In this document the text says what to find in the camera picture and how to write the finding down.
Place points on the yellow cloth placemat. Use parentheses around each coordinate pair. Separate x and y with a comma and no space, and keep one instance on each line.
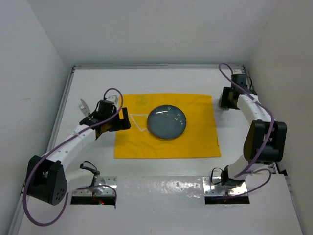
(199,139)

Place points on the metal mounting plate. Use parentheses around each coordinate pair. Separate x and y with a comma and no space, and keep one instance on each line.
(106,186)
(215,189)

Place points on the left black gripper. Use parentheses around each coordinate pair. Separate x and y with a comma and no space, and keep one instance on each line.
(123,124)

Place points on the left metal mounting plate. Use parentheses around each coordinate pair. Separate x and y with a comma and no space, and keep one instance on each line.
(106,186)

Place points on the blue ceramic plate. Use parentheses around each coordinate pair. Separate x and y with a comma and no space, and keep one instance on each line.
(166,122)

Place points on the aluminium table frame rail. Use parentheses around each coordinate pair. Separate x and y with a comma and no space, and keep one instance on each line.
(145,66)

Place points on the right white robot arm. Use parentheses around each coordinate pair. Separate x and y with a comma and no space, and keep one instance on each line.
(265,139)

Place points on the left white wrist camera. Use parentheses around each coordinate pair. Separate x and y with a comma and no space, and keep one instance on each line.
(114,99)

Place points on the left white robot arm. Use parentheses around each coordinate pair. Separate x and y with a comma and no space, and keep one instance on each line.
(50,179)

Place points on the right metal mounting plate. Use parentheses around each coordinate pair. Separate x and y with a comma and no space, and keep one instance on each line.
(215,189)

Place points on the dark marbled handle fork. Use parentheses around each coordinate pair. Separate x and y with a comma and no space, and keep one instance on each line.
(84,108)

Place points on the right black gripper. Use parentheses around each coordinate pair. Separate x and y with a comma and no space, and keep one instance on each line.
(225,102)

